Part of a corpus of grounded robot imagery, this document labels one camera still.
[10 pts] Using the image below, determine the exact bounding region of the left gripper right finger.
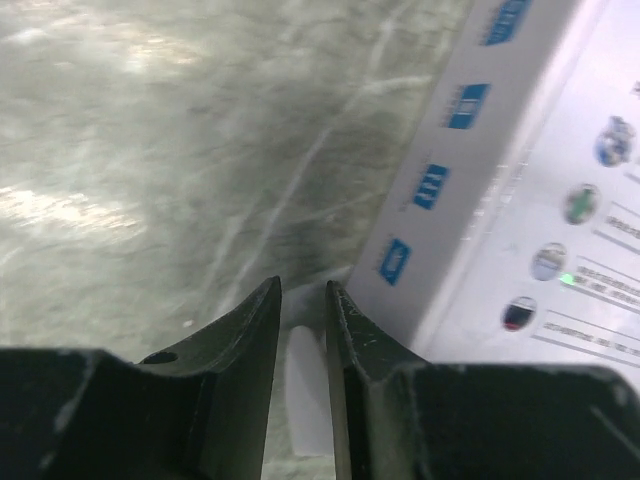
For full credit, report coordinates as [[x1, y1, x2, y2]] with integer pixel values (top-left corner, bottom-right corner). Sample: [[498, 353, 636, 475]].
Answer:
[[325, 281, 639, 479]]

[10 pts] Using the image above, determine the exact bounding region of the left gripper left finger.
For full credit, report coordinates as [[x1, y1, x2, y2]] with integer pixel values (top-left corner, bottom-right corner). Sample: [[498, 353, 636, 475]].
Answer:
[[1, 277, 282, 479]]

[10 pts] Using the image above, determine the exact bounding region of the white box with black tray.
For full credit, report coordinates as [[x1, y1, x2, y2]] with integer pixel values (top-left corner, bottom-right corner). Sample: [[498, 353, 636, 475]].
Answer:
[[284, 0, 640, 457]]

